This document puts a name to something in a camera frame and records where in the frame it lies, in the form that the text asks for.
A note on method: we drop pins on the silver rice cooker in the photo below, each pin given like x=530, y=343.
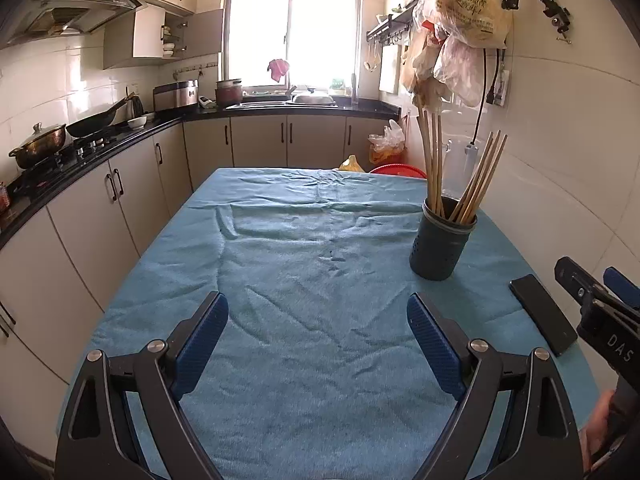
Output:
x=178, y=94

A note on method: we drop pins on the person's hand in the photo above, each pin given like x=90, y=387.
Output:
x=594, y=432

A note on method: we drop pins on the orange bag by cabinet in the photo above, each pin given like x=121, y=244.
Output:
x=387, y=146

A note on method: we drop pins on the blue table cloth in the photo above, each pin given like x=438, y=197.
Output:
x=317, y=374

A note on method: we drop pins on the small white bowl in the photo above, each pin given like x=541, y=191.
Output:
x=137, y=122

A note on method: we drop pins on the lidded cooking pot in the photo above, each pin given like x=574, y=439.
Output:
x=42, y=144

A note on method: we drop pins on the dark cylindrical utensil holder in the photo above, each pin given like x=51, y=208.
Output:
x=438, y=245

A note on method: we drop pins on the black smartphone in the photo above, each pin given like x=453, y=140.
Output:
x=551, y=322

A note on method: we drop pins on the clear glass pitcher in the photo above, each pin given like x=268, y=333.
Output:
x=460, y=160

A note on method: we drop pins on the black wall rack shelf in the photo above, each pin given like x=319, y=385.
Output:
x=393, y=27

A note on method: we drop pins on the red plastic basin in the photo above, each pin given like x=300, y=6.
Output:
x=400, y=170

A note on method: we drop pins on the pink cloth at window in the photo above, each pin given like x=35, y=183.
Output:
x=278, y=69

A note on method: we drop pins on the gas stove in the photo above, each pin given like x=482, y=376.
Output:
x=73, y=156

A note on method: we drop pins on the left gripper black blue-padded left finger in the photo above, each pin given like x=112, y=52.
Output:
x=98, y=439

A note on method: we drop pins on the white wall socket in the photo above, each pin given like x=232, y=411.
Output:
x=501, y=87

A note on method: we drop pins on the kitchen sink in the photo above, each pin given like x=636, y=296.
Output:
x=305, y=99

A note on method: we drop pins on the steel range hood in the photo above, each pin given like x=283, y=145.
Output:
x=34, y=20

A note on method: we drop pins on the yellow printed plastic bag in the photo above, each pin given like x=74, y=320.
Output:
x=480, y=24

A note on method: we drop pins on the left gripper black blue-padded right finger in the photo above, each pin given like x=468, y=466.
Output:
x=517, y=398

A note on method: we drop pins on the brown ceramic pot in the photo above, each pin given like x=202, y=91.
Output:
x=229, y=92

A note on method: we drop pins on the black wok pan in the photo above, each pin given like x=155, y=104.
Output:
x=96, y=122

